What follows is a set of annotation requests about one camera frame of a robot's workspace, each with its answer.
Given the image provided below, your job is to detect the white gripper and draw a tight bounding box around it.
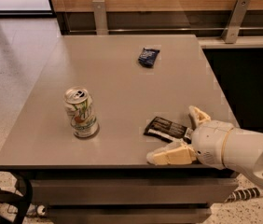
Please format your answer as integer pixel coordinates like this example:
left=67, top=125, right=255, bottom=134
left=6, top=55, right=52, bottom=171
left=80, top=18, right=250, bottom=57
left=146, top=105, right=234, bottom=170

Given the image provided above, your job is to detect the black chocolate rxbar wrapper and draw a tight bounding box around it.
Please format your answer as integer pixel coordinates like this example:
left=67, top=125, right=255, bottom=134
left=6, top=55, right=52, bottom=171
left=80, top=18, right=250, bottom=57
left=144, top=117, right=193, bottom=144

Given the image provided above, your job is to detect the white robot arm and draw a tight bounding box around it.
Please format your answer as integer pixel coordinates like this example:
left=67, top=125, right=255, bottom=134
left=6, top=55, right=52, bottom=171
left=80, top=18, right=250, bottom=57
left=146, top=105, right=263, bottom=189

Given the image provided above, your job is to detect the blue blueberry rxbar wrapper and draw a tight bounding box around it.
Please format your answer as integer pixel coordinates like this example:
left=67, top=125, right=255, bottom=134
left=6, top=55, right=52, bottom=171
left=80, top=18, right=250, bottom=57
left=138, top=48, right=159, bottom=68

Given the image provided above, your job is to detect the white green soda can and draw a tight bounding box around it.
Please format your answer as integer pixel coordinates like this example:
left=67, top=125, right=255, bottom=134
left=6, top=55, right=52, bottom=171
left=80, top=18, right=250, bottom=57
left=63, top=87, right=99, bottom=138

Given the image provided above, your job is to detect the upper grey drawer front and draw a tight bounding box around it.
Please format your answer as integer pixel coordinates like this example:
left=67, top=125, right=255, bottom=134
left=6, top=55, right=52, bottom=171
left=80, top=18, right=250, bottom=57
left=32, top=178, right=237, bottom=205

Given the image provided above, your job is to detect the grey drawer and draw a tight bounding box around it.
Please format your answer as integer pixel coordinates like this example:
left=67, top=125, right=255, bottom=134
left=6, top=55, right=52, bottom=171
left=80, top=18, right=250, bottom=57
left=32, top=178, right=237, bottom=205
left=48, top=206, right=211, bottom=224

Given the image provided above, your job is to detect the lower grey drawer front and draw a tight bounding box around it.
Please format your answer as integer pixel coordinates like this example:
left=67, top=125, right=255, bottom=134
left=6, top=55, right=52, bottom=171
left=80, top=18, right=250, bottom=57
left=48, top=206, right=211, bottom=224

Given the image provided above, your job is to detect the black white striped cable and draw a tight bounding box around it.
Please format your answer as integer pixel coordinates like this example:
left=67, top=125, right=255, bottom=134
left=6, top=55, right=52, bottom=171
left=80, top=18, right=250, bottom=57
left=224, top=187, right=261, bottom=203

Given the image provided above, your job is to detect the right metal bracket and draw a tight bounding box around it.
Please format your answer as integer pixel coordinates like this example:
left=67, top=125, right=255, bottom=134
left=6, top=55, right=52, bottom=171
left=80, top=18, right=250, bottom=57
left=222, top=0, right=251, bottom=44

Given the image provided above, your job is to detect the metal bracket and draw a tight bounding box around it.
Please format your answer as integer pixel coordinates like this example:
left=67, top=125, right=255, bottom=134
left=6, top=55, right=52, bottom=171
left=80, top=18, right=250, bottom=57
left=92, top=0, right=109, bottom=35
left=222, top=0, right=251, bottom=44

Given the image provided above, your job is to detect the metal rail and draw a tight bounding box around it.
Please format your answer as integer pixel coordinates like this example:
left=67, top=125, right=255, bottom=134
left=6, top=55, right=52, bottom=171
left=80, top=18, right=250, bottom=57
left=68, top=26, right=263, bottom=35

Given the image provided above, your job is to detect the left metal bracket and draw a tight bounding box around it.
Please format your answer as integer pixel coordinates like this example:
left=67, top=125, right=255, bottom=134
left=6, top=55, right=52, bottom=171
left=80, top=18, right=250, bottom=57
left=92, top=0, right=109, bottom=35

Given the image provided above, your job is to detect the black chair frame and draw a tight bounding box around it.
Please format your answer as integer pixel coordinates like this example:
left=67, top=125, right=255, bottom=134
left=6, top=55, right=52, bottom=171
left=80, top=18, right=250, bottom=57
left=0, top=172, right=33, bottom=224

